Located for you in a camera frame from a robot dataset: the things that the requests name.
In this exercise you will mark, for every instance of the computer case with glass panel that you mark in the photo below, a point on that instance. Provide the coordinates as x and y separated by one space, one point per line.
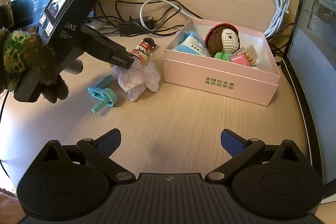
315 82

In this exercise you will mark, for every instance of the person's left hand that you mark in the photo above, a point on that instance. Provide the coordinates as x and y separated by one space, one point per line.
23 53

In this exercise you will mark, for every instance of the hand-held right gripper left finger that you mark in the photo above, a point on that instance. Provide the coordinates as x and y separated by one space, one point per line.
109 141

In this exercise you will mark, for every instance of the pink floral cloth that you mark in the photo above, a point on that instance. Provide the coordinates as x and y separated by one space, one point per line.
136 82

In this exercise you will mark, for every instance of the blue wet wipes packet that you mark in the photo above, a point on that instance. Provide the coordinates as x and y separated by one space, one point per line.
191 44

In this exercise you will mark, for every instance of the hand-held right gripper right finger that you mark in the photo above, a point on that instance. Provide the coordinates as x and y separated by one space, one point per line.
233 141

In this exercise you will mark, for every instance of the pink cardboard box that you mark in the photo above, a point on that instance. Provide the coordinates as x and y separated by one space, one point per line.
210 74

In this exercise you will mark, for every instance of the white power strip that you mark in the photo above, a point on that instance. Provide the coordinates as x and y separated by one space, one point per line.
94 26

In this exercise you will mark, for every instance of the pink and yellow plastic toy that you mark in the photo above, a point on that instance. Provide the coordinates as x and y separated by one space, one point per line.
241 60

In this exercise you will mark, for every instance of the black power adapter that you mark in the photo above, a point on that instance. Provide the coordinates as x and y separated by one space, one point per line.
141 23

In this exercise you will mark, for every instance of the crochet doll with brown hair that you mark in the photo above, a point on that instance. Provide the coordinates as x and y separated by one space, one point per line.
228 39

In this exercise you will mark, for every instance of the red and white figure toy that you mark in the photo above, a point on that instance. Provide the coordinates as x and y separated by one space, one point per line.
145 47

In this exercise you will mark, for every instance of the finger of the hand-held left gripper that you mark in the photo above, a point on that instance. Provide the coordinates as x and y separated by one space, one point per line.
134 55
137 64

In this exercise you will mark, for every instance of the teal plastic tool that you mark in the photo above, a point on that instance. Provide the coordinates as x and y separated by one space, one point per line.
107 98

